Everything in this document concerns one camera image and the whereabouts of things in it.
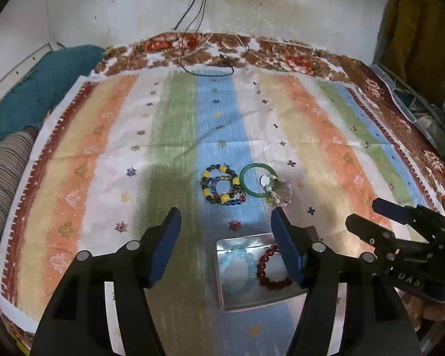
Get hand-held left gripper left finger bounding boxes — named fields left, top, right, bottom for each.
left=30, top=207, right=182, bottom=356

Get teal pillow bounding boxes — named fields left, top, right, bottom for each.
left=0, top=44, right=107, bottom=141

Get small multicolour bead bracelet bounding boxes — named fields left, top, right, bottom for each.
left=209, top=174, right=247, bottom=206

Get black cable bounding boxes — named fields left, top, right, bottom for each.
left=174, top=0, right=203, bottom=31
left=179, top=0, right=236, bottom=78

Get green jade bangle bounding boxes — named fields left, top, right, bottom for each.
left=239, top=163, right=278, bottom=198

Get dark red bead bracelet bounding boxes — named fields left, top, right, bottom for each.
left=256, top=245, right=294, bottom=289

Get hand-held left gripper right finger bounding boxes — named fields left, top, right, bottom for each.
left=271, top=206, right=423, bottom=356

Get person's right forearm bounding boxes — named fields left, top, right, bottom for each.
left=402, top=295, right=445, bottom=323

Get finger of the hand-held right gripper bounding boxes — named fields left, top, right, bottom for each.
left=345, top=213, right=398, bottom=258
left=372, top=198, right=418, bottom=226

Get brown floral blanket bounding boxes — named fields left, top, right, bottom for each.
left=0, top=31, right=445, bottom=356

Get silver tin box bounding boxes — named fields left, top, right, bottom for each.
left=216, top=232, right=309, bottom=312

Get striped pastel cloth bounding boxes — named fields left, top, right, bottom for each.
left=0, top=67, right=445, bottom=356

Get light blue bead bracelet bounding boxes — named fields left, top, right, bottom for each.
left=220, top=248, right=259, bottom=296

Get mustard yellow jacket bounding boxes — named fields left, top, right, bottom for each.
left=377, top=0, right=445, bottom=109

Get yellow and black bead bracelet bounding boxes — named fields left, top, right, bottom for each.
left=201, top=163, right=242, bottom=206

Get striped grey pillow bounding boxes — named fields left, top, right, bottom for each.
left=0, top=129, right=36, bottom=243

